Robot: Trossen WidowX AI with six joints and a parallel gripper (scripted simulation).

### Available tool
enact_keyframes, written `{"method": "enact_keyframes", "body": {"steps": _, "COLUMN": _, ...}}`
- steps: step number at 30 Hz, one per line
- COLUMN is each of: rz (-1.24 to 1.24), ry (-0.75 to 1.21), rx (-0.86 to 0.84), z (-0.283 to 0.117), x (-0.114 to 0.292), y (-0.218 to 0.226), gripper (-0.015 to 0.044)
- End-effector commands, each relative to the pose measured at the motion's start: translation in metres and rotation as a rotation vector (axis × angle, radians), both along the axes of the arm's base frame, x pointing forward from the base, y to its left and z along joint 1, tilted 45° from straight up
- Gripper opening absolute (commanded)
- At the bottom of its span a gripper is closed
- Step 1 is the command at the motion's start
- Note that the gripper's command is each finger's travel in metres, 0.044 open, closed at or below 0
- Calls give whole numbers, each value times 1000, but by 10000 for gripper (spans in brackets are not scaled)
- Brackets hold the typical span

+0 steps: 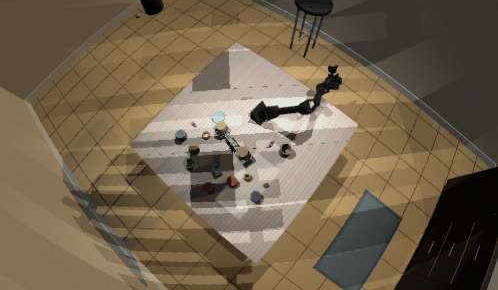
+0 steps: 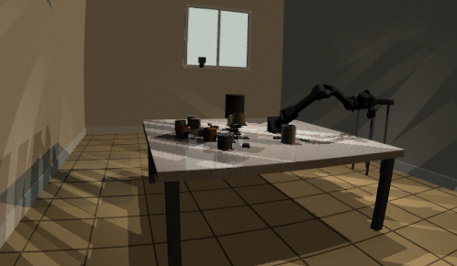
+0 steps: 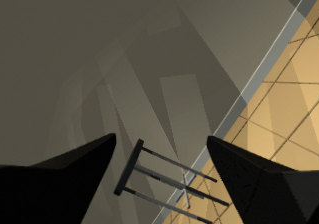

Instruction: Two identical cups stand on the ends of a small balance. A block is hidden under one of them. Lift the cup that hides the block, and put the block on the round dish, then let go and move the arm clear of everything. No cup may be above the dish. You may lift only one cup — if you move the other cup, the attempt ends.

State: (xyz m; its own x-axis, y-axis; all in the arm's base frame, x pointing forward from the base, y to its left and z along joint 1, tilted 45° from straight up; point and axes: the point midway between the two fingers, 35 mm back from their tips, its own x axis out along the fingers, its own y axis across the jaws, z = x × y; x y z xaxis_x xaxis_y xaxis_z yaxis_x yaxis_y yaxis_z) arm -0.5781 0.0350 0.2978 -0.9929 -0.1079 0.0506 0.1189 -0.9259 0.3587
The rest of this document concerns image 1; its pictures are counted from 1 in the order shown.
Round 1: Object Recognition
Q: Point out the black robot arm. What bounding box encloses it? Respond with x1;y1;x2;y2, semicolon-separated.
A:
257;76;342;120

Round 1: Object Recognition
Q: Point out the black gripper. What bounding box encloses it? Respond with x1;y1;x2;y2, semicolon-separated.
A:
325;65;339;82

